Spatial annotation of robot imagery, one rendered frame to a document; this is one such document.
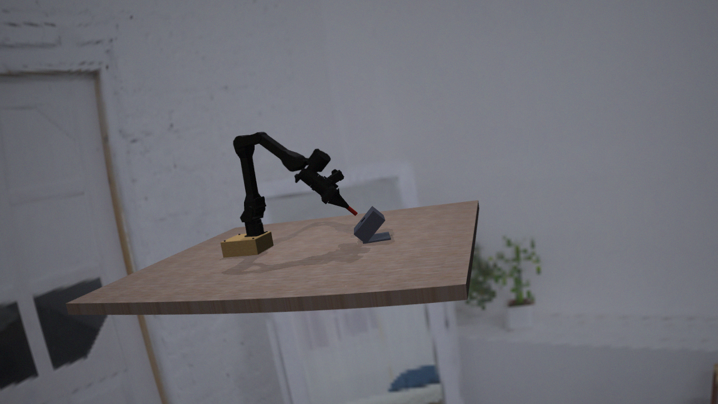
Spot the dark grey sloped panel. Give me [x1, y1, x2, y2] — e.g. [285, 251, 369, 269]
[354, 206, 391, 244]

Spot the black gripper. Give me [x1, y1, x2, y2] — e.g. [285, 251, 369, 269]
[310, 175, 349, 208]

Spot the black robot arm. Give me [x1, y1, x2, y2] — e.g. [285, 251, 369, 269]
[233, 132, 344, 237]

